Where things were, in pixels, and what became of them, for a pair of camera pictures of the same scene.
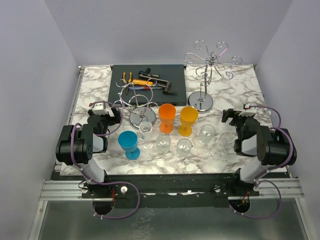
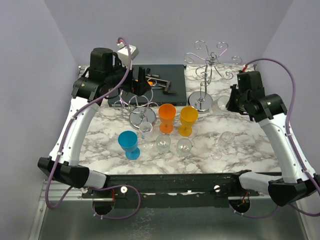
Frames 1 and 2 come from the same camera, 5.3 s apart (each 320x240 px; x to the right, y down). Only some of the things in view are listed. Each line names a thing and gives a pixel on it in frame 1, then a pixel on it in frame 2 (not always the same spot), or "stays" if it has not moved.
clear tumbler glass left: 163,143 stays
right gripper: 231,113 → 231,106
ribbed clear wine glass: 207,132 → 219,105
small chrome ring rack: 136,97 stays
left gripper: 115,119 → 140,86
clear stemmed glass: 146,135 stays
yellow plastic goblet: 188,116 stays
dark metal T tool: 147,73 stays
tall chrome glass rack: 201,101 stays
